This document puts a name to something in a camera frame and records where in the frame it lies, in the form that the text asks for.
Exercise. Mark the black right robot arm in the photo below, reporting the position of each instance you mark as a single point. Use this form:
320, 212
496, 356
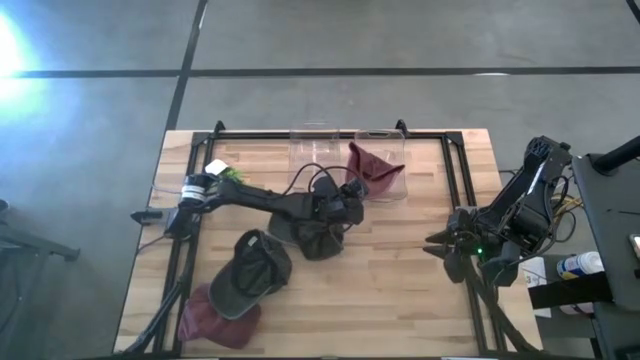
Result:
520, 215

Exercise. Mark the black metal table frame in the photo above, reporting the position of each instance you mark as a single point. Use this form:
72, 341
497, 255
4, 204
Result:
325, 135

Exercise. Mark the maroon baseball cap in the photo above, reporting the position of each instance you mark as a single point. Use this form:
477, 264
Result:
215, 330
372, 167

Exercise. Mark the small white card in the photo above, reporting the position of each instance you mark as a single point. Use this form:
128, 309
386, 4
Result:
216, 167

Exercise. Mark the black equipment cart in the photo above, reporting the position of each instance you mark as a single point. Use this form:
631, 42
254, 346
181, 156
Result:
612, 225

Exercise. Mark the white paper sheet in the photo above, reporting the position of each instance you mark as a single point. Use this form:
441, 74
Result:
537, 280

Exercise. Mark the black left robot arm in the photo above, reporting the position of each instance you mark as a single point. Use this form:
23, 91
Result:
260, 200

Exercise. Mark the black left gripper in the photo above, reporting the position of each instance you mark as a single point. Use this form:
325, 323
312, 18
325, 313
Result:
340, 202

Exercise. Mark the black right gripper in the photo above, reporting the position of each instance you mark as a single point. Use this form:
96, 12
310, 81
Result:
465, 227

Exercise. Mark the dark grey baseball cap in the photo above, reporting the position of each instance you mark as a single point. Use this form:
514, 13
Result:
320, 242
250, 270

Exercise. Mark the black chair base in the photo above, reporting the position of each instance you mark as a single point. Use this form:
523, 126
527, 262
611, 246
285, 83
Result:
30, 245

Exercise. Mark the small green object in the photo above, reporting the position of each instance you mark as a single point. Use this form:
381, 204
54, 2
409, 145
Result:
234, 175

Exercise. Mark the clear plastic bin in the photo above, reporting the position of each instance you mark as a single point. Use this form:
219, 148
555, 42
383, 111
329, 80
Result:
305, 150
382, 137

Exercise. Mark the small black bracket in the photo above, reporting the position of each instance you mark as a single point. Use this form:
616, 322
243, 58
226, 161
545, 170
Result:
147, 216

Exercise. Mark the white canister with blue label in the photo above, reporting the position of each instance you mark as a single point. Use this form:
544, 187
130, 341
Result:
580, 265

